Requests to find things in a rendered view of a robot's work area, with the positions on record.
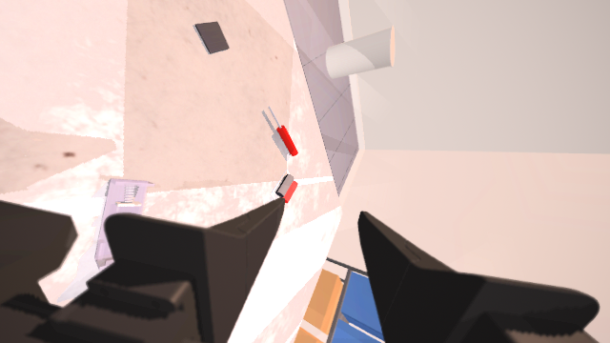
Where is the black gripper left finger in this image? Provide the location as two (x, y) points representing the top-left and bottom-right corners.
(103, 197), (285, 343)

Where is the dark grey flat panel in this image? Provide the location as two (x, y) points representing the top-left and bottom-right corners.
(194, 22), (230, 53)

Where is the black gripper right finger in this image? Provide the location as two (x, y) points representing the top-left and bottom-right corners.
(357, 211), (600, 343)

